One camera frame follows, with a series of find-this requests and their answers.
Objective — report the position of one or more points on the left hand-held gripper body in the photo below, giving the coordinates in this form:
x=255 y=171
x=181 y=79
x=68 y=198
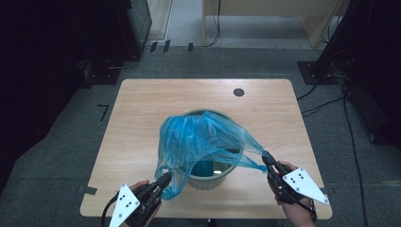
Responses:
x=148 y=201

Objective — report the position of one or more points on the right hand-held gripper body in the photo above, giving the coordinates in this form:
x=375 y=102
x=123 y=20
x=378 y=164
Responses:
x=283 y=186

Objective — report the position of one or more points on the green plastic bin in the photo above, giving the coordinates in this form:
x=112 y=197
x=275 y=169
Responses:
x=208 y=183

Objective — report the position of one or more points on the blue plastic bag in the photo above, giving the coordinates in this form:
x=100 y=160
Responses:
x=195 y=142

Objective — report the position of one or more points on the person's left hand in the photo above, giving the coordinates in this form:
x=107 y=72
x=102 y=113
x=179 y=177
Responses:
x=140 y=185

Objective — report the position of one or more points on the dark round table grommet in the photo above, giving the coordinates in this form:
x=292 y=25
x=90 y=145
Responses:
x=239 y=92

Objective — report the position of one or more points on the light wooden desk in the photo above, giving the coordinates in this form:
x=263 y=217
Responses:
x=268 y=8

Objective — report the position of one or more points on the black cabinet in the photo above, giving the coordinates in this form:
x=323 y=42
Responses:
x=132 y=28

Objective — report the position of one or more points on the black curtain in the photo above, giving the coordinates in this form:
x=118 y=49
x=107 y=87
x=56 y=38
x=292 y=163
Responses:
x=38 y=78
x=375 y=47

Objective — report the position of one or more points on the black stand base plate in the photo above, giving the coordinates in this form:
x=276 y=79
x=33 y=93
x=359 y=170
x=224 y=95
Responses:
x=101 y=77
x=310 y=75

